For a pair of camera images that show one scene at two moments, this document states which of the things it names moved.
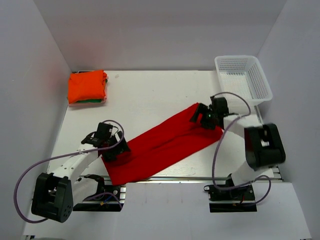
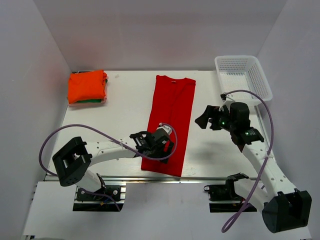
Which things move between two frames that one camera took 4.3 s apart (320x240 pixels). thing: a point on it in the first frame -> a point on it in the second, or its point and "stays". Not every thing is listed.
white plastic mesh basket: (243, 75) stays
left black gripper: (120, 148) -> (163, 153)
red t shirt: (159, 146) -> (172, 102)
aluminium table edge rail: (179, 178) stays
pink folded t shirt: (103, 101) stays
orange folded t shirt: (86, 85) stays
